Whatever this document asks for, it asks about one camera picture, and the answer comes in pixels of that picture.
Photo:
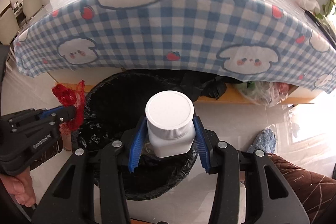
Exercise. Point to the black lined trash bin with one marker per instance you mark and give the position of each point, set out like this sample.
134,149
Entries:
115,110

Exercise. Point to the beige dining chair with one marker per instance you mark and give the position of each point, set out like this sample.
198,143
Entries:
8,27
31,8

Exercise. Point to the clear bag under table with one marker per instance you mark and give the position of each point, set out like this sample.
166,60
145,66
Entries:
265,93

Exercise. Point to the red mesh net bag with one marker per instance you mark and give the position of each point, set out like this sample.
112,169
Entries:
69,97

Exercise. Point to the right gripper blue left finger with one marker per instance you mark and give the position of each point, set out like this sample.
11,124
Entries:
139,138

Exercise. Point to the brown patterned right leg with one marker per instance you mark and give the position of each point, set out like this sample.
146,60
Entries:
315,191

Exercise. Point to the black smartphone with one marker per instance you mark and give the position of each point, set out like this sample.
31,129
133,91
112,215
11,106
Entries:
326,33

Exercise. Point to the blue fuzzy right slipper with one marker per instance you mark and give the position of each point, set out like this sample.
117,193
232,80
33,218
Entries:
266,141

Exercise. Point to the blue checkered tablecloth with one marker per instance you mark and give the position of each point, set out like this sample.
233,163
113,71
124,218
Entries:
249,40

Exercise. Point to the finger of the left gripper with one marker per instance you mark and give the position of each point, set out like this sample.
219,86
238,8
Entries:
64,114

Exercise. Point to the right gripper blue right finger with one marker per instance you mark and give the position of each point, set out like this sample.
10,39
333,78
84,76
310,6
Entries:
203,144

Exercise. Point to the left hand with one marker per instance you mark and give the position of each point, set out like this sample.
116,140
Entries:
21,187

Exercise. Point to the white plastic jar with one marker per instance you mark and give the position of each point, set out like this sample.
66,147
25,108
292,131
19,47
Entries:
169,115

